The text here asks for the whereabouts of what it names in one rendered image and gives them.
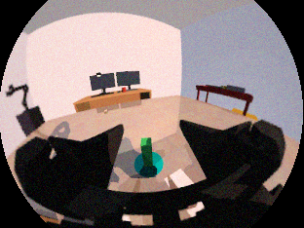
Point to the cyan circle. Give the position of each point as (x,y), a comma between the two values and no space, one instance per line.
(157,163)

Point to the green rectangular post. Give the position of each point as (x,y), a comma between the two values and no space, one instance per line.
(146,151)

